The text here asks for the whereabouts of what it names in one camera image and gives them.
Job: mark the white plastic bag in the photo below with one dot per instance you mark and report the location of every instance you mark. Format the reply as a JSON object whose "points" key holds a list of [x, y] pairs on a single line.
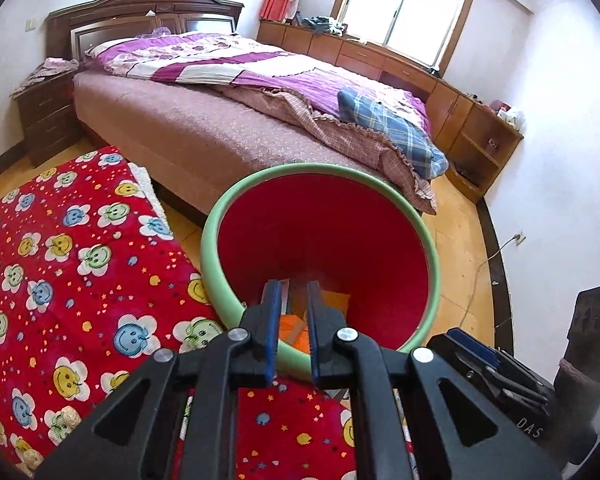
{"points": [[512, 117]]}

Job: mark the red smiley-flower blanket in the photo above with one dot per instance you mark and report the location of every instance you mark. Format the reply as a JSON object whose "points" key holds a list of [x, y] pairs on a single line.
{"points": [[80, 260]]}

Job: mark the light wooden cabinet row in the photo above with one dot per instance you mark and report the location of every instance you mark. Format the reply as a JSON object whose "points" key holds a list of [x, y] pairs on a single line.
{"points": [[360, 52]]}

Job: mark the red container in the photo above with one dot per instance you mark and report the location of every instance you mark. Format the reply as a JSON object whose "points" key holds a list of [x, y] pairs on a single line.
{"points": [[500, 106]]}

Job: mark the dark wooden nightstand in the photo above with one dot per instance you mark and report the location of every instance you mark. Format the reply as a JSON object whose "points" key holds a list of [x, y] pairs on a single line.
{"points": [[45, 115]]}

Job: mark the orange foam net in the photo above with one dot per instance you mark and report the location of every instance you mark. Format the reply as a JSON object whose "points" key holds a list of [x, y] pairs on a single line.
{"points": [[292, 332]]}

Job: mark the white wall socket with plug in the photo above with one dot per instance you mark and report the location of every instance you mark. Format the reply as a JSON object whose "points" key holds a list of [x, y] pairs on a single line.
{"points": [[518, 238]]}

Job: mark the pink plaid ruffled blanket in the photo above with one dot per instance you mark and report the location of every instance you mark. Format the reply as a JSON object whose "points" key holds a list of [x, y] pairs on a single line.
{"points": [[310, 115]]}

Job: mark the pink clothes pile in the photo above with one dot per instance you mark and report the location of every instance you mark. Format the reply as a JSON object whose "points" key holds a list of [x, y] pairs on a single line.
{"points": [[50, 67]]}

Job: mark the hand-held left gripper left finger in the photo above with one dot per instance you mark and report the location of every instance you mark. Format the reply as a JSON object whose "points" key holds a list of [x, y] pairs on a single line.
{"points": [[272, 340]]}

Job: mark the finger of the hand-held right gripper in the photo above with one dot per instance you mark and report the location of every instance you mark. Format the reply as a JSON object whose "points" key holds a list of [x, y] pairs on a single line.
{"points": [[480, 347], [455, 355]]}

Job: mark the red bucket with green rim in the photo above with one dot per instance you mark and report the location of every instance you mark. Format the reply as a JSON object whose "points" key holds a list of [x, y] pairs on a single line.
{"points": [[330, 230]]}

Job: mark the bed mattress with pink-brown cover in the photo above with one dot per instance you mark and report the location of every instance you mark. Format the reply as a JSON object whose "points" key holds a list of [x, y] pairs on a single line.
{"points": [[180, 125]]}

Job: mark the person's right forearm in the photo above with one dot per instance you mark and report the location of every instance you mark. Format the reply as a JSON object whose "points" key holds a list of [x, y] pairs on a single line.
{"points": [[597, 325]]}

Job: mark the dark grey clothes pile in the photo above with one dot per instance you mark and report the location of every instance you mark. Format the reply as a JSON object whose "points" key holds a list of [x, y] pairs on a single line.
{"points": [[322, 24]]}

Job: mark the purple frilly cloth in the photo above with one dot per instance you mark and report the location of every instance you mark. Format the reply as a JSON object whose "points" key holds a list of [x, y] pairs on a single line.
{"points": [[160, 32]]}

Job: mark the purple and white quilt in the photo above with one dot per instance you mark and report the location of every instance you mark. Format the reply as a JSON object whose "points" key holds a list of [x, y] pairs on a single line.
{"points": [[240, 60]]}

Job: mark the orange cardboard box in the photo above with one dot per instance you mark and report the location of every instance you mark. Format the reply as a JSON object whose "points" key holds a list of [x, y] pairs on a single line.
{"points": [[336, 305]]}

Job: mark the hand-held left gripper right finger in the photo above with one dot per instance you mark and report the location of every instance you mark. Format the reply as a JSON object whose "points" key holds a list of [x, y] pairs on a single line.
{"points": [[314, 340]]}

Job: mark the white underlay cloth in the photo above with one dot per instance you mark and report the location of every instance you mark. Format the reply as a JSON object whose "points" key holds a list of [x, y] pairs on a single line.
{"points": [[152, 195]]}

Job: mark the dark wooden headboard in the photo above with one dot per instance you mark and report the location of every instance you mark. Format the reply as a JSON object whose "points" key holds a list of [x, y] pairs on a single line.
{"points": [[105, 7]]}

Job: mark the wooden-framed window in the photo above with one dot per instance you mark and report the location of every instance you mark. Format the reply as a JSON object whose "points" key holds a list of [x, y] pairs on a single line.
{"points": [[395, 5]]}

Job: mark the blue plaid pillow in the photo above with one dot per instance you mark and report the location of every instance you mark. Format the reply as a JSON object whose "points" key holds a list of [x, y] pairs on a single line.
{"points": [[395, 130]]}

